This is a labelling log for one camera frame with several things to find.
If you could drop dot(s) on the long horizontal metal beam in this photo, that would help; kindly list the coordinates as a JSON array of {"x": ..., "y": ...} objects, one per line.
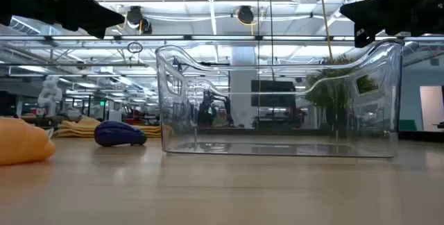
[{"x": 222, "y": 37}]

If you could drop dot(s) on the green box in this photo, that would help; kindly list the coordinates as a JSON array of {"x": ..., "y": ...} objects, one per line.
[{"x": 407, "y": 125}]

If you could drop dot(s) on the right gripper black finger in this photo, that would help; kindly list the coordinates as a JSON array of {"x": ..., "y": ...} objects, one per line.
[
  {"x": 374, "y": 20},
  {"x": 367, "y": 5}
]

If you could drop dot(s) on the purple toy eggplant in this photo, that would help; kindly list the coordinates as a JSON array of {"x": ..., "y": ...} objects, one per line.
[{"x": 114, "y": 133}]

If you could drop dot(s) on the orange toy vegetable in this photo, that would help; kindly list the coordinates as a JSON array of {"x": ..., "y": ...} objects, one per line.
[{"x": 21, "y": 141}]

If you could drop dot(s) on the clear plastic storage container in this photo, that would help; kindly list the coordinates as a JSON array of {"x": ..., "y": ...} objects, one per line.
[{"x": 277, "y": 148}]

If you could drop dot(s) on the small green potted plant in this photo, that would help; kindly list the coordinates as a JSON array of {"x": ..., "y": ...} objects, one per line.
[{"x": 329, "y": 93}]

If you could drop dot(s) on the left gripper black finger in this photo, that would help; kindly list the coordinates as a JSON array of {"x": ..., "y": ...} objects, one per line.
[
  {"x": 93, "y": 22},
  {"x": 97, "y": 11}
]

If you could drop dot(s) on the bystander black robot arm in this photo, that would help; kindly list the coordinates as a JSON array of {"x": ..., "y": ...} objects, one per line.
[{"x": 208, "y": 107}]

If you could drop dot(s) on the black wall monitor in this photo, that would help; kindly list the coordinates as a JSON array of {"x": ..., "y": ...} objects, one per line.
[{"x": 274, "y": 93}]

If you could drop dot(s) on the folded orange cloth towel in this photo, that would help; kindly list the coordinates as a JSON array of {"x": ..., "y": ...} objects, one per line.
[{"x": 76, "y": 126}]

